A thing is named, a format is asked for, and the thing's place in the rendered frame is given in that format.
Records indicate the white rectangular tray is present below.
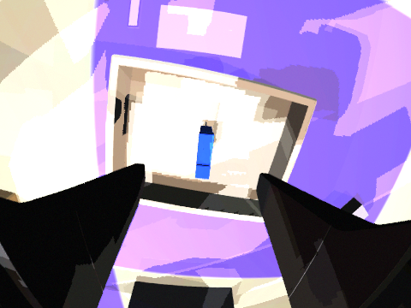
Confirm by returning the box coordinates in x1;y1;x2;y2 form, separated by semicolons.
105;54;317;222

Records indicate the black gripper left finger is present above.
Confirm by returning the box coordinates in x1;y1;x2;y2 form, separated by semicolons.
0;163;145;308

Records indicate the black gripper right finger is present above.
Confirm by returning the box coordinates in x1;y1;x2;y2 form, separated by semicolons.
257;174;411;308

